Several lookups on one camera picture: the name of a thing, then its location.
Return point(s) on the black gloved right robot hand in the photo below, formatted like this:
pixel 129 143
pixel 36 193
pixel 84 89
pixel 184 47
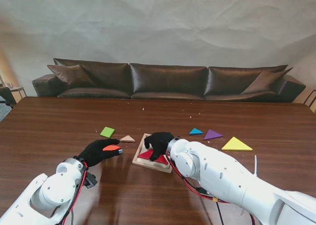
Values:
pixel 159 142

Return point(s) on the large yellow triangle piece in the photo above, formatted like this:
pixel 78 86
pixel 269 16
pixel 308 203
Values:
pixel 235 145

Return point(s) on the purple triangle piece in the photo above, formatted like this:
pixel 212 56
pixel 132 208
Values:
pixel 211 135

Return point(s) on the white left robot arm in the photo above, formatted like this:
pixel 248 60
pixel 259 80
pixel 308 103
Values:
pixel 42 198

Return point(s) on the small blue triangle piece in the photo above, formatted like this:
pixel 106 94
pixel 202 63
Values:
pixel 195 131

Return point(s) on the small beige triangle piece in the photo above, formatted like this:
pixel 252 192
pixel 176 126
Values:
pixel 128 139

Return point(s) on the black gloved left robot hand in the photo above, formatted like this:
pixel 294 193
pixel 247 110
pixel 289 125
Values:
pixel 95 153

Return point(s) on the square wooden tangram tray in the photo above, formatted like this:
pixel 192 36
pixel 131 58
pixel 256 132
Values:
pixel 138 161

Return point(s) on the orange parallelogram piece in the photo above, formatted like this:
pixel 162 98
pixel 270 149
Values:
pixel 111 148

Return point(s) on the large red triangle piece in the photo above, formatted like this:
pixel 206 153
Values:
pixel 145 156

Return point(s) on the brown leather sofa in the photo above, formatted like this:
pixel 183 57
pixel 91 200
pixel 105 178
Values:
pixel 168 82

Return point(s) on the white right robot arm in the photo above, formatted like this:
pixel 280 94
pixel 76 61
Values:
pixel 234 175

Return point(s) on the side table with metal legs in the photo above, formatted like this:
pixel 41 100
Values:
pixel 14 91

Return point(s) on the brown sofa cushion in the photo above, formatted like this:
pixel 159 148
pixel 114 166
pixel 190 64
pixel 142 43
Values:
pixel 265 83
pixel 71 75

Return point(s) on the dark metal chair frame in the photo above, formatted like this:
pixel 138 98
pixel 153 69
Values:
pixel 309 100

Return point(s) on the green square piece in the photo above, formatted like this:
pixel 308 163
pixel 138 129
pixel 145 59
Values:
pixel 107 132

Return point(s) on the white zip tie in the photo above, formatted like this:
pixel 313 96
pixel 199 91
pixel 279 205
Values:
pixel 256 165

